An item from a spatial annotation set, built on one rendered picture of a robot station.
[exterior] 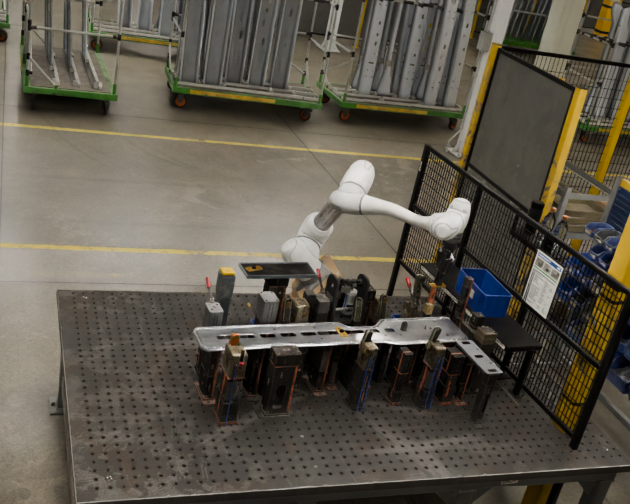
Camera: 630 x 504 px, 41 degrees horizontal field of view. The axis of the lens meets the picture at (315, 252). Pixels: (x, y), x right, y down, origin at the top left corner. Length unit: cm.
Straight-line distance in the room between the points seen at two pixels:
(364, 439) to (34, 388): 208
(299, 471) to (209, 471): 38
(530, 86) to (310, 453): 351
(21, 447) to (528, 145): 388
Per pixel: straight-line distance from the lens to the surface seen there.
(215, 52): 1061
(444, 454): 392
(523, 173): 623
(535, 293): 439
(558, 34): 1143
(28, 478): 449
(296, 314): 400
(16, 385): 511
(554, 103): 602
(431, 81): 1180
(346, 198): 411
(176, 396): 388
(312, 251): 461
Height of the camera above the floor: 295
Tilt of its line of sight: 24 degrees down
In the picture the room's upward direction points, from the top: 12 degrees clockwise
